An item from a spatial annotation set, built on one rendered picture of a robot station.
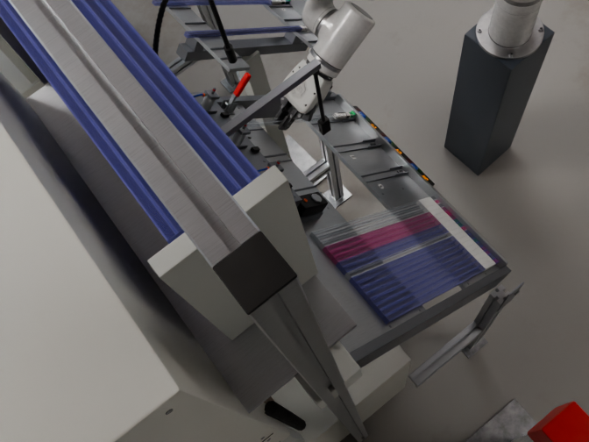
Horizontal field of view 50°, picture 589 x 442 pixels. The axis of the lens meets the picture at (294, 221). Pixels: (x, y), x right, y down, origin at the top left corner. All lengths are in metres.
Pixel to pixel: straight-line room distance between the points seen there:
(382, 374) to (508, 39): 0.99
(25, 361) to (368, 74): 2.28
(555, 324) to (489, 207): 0.48
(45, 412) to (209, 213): 0.28
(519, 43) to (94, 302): 1.56
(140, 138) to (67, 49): 0.11
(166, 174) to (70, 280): 0.24
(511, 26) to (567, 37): 1.06
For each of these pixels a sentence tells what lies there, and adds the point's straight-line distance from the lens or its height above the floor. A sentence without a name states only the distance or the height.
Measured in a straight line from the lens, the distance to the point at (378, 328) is 1.21.
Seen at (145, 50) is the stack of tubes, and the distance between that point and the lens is 0.83.
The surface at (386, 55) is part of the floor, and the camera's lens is 2.82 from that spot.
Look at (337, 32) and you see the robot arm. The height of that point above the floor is 1.12.
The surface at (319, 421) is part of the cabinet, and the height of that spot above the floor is 0.62.
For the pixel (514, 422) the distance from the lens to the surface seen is 2.32.
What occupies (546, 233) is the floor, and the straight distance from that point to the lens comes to 2.50.
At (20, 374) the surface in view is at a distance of 0.66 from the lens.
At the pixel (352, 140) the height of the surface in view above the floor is 0.78.
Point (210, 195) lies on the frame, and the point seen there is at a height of 1.90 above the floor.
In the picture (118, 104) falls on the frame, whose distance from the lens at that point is 0.50.
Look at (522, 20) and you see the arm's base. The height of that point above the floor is 0.83.
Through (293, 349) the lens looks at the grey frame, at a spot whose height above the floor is 1.74.
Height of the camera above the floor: 2.28
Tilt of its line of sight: 67 degrees down
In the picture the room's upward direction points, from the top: 20 degrees counter-clockwise
